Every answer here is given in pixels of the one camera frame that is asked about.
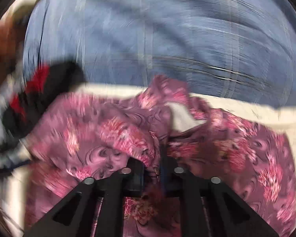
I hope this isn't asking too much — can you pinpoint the purple floral cloth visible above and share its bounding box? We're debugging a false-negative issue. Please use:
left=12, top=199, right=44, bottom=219
left=25, top=75, right=296, bottom=236

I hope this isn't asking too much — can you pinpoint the cream leaf-print duvet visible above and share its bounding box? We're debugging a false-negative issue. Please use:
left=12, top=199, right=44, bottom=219
left=0, top=84, right=296, bottom=236

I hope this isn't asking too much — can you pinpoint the black and red garment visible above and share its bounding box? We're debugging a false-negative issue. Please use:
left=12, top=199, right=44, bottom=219
left=2, top=62, right=85, bottom=139

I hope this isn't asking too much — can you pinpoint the blue plaid quilt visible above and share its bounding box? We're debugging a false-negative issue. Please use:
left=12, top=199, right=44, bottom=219
left=23, top=0, right=296, bottom=108

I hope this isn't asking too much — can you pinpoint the orange cloth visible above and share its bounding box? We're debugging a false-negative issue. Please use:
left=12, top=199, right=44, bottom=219
left=0, top=17, right=17, bottom=63

